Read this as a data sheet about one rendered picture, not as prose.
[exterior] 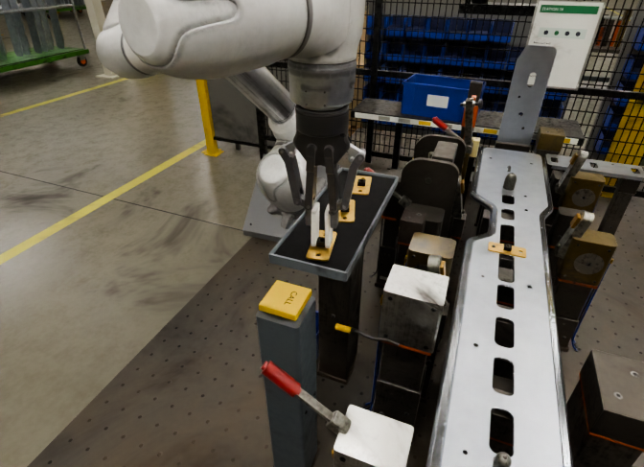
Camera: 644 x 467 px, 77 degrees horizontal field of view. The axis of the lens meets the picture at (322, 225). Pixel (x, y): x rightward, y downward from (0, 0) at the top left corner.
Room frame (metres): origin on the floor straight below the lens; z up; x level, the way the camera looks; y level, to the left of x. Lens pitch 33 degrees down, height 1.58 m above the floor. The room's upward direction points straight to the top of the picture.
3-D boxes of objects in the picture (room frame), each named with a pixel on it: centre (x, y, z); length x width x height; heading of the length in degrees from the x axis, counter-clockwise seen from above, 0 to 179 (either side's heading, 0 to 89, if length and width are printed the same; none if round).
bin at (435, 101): (1.72, -0.50, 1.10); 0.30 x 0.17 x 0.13; 62
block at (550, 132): (1.42, -0.83, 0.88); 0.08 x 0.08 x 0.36; 68
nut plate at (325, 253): (0.57, 0.00, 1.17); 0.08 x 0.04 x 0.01; 168
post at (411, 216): (0.77, -0.20, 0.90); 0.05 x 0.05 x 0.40; 68
